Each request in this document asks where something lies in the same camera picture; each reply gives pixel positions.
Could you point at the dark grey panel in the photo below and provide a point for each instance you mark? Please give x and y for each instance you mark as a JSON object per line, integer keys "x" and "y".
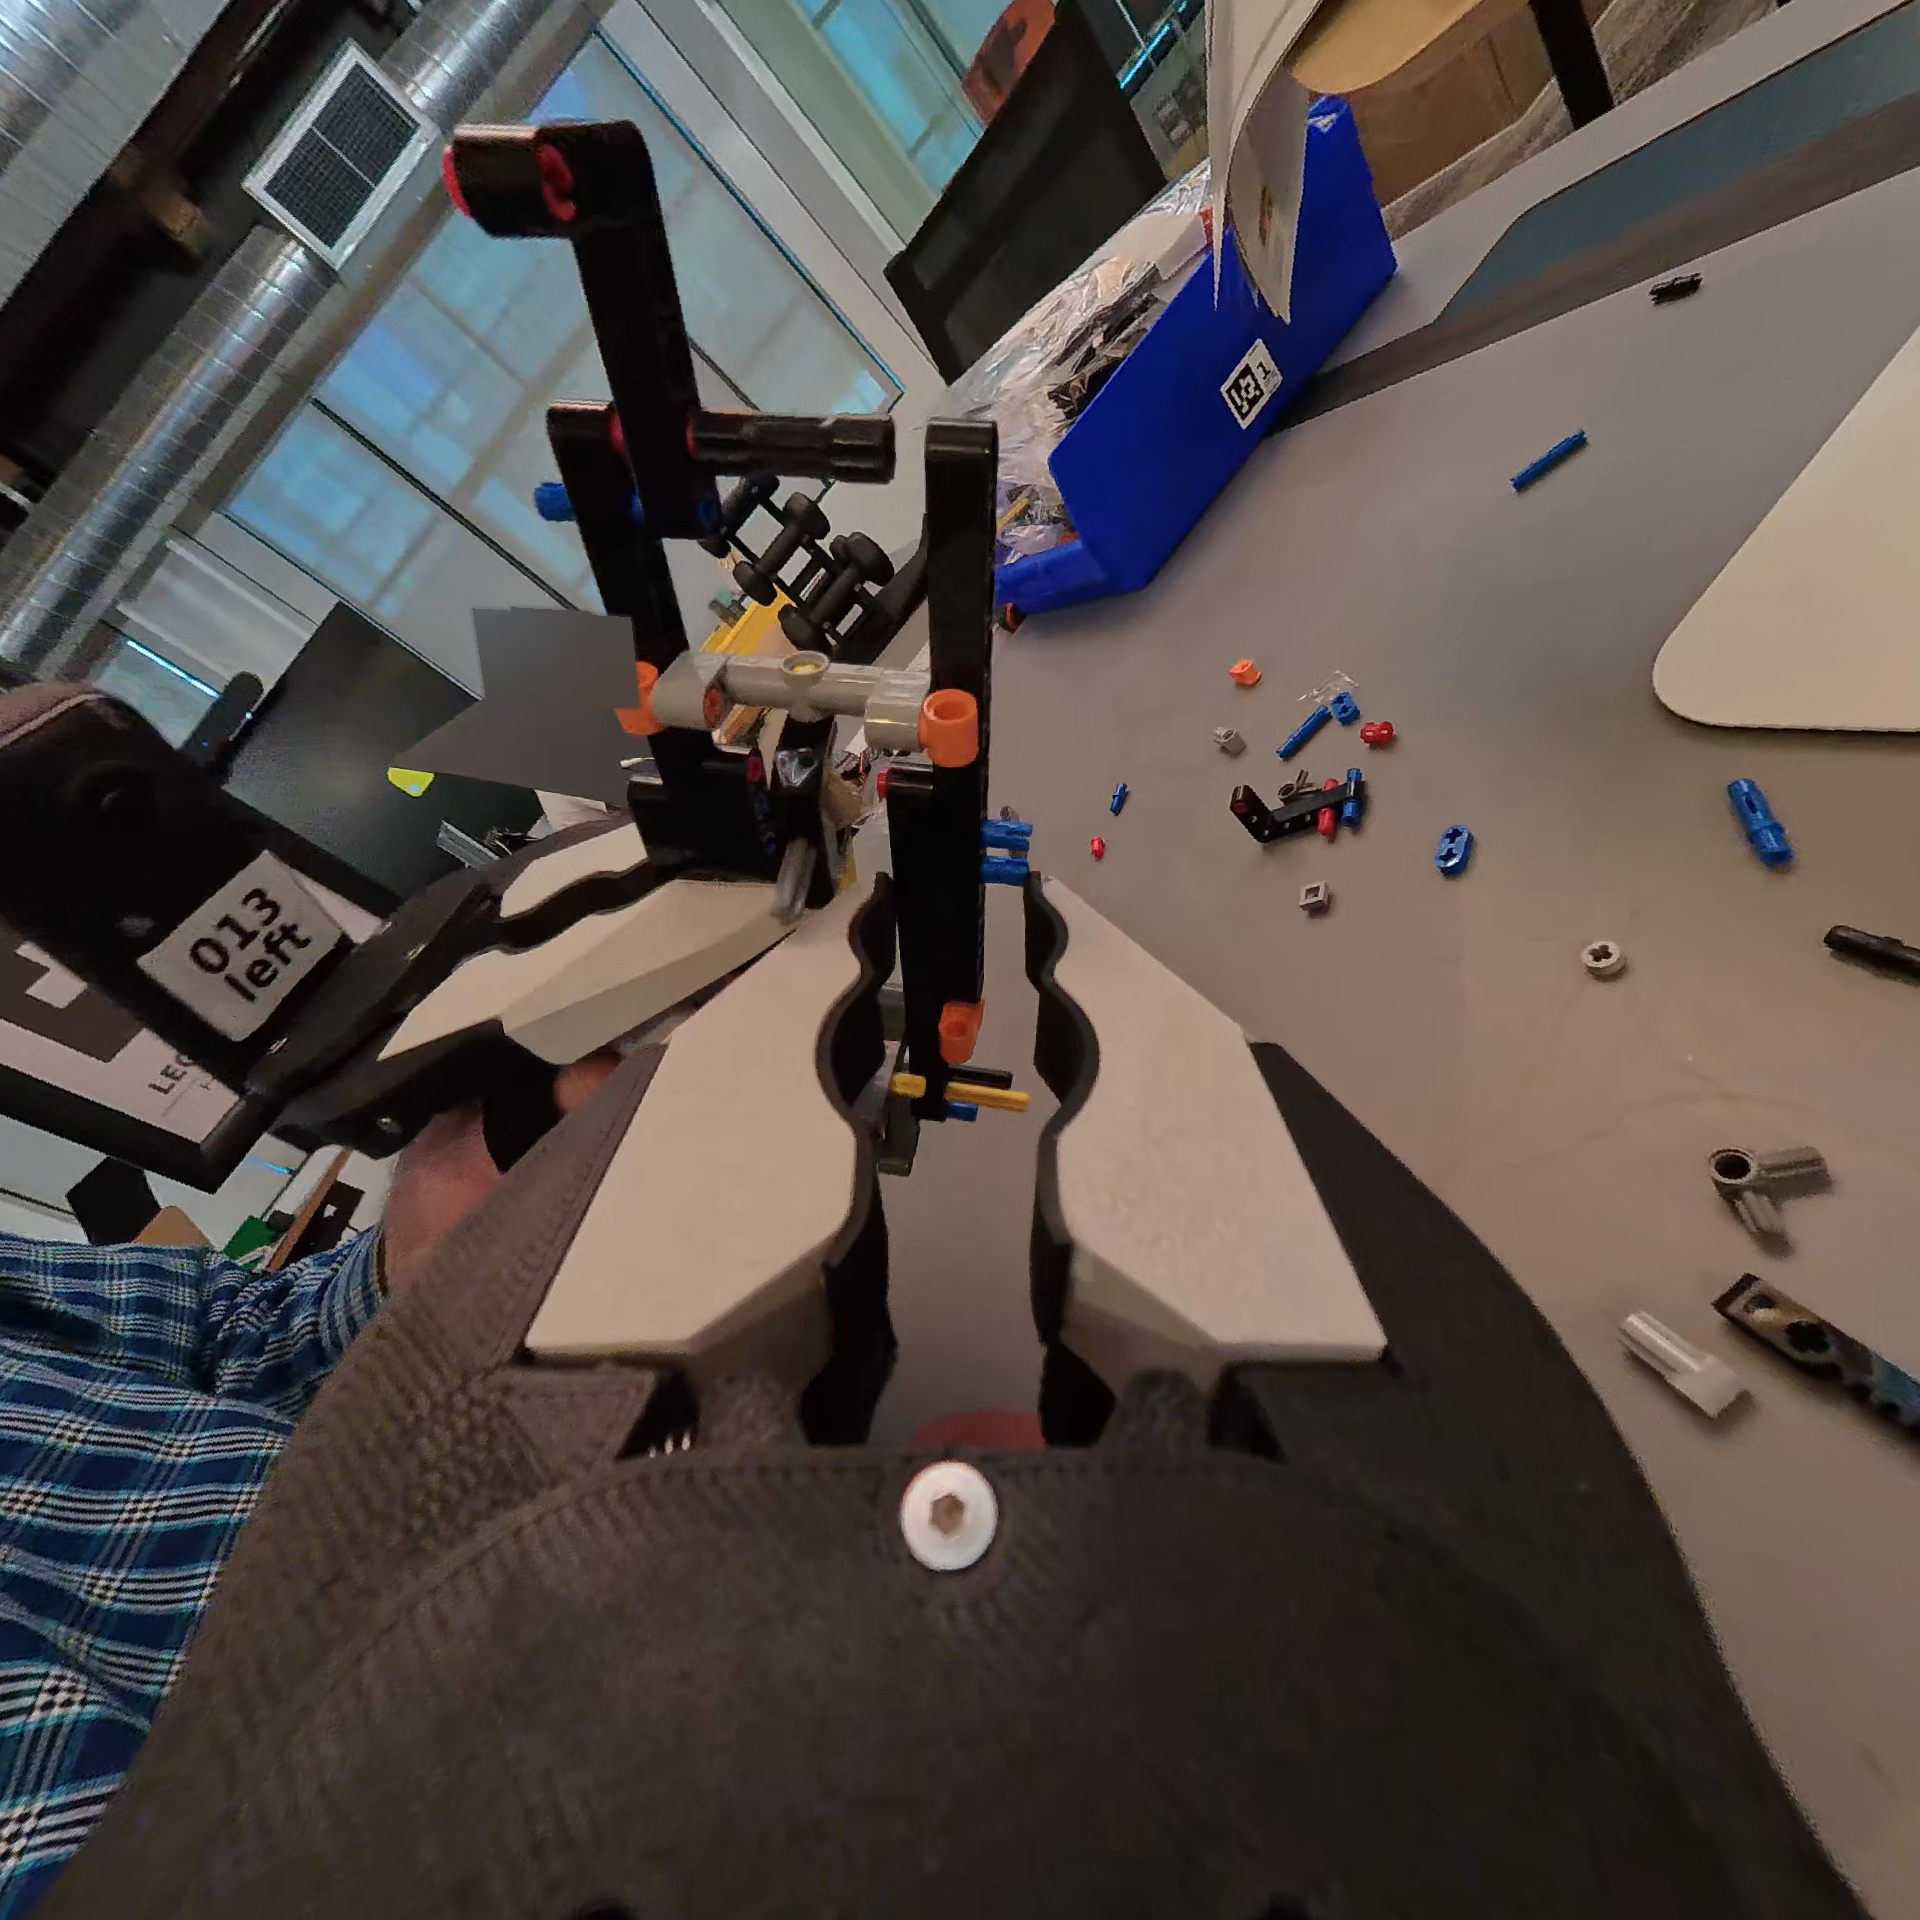
{"x": 511, "y": 705}

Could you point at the brown cardboard box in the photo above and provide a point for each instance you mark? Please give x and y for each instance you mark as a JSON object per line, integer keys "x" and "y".
{"x": 1441, "y": 89}

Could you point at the white vent grille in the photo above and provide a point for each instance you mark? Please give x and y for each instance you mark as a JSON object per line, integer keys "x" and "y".
{"x": 339, "y": 149}

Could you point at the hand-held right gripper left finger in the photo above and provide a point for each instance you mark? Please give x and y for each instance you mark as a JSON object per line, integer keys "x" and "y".
{"x": 704, "y": 1201}

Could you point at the transparent lego piece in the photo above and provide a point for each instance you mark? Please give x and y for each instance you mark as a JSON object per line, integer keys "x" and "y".
{"x": 1329, "y": 687}

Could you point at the person's left hand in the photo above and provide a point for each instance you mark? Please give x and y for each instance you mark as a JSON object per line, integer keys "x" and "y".
{"x": 443, "y": 1201}

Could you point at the white instruction booklet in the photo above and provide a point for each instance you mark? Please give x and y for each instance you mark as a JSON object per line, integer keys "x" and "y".
{"x": 1261, "y": 149}

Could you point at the black lego pin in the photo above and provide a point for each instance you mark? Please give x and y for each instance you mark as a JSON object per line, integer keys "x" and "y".
{"x": 1875, "y": 949}
{"x": 1676, "y": 285}

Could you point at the blue thin lego axle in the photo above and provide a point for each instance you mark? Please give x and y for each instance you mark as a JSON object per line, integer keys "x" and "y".
{"x": 1548, "y": 461}

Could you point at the blue storage bin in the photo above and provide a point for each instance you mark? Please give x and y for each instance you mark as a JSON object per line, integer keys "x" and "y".
{"x": 1200, "y": 421}

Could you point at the clear plastic bag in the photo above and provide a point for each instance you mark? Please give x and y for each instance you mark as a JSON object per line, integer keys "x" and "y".
{"x": 1049, "y": 346}

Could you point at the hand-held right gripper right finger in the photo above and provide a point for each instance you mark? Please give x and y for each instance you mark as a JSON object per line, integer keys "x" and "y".
{"x": 1200, "y": 1201}

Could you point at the silver air duct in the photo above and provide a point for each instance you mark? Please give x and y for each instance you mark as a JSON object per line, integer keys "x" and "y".
{"x": 150, "y": 375}

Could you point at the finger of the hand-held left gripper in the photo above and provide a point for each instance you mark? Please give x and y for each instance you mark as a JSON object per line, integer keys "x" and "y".
{"x": 662, "y": 960}
{"x": 579, "y": 870}

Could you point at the grey three-pronged lego connector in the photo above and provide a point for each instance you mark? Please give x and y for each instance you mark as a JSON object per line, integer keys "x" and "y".
{"x": 1763, "y": 1178}

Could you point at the lego vehicle chassis assembly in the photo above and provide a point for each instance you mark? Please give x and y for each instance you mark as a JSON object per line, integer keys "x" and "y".
{"x": 662, "y": 451}

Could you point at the light grey lego connector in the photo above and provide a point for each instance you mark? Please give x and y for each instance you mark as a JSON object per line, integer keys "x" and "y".
{"x": 1681, "y": 1362}

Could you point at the grey lego bush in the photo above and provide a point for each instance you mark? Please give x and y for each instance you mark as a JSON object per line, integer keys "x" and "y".
{"x": 1603, "y": 957}

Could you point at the black monitor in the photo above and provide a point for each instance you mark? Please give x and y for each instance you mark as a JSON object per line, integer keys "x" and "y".
{"x": 1036, "y": 211}

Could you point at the black angled lego subassembly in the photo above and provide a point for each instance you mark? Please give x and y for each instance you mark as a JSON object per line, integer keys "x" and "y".
{"x": 1291, "y": 810}

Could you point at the person's left forearm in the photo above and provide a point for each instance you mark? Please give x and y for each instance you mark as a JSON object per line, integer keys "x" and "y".
{"x": 150, "y": 1424}

